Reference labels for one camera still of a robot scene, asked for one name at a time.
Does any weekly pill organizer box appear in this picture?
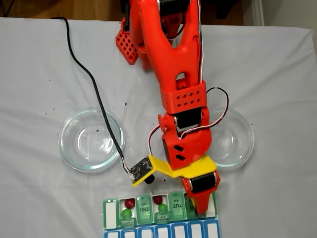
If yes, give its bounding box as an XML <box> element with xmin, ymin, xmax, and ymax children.
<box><xmin>103</xmin><ymin>190</ymin><xmax>221</xmax><ymax>238</ymax></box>

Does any small clear glass bowl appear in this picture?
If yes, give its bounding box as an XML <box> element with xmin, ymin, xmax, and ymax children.
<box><xmin>208</xmin><ymin>107</ymin><xmax>255</xmax><ymax>171</ymax></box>

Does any white plastic table cover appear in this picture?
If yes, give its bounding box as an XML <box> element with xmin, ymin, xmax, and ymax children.
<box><xmin>0</xmin><ymin>16</ymin><xmax>317</xmax><ymax>238</ymax></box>

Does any large clear glass bowl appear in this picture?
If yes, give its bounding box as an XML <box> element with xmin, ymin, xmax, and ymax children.
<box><xmin>58</xmin><ymin>107</ymin><xmax>126</xmax><ymax>174</ymax></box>

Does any white baseboard trim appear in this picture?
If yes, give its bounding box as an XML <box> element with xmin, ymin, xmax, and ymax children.
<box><xmin>251</xmin><ymin>0</ymin><xmax>264</xmax><ymax>27</ymax></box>

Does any red white servo wire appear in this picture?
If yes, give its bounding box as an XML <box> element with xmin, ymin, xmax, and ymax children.
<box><xmin>149</xmin><ymin>123</ymin><xmax>165</xmax><ymax>159</ymax></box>
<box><xmin>179</xmin><ymin>0</ymin><xmax>229</xmax><ymax>139</ymax></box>

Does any camera board on yellow mount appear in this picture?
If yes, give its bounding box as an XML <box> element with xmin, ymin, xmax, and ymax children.
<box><xmin>129</xmin><ymin>154</ymin><xmax>174</xmax><ymax>188</ymax></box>

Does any black cable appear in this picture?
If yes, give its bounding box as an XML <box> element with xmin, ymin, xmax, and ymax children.
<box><xmin>51</xmin><ymin>16</ymin><xmax>132</xmax><ymax>177</ymax></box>

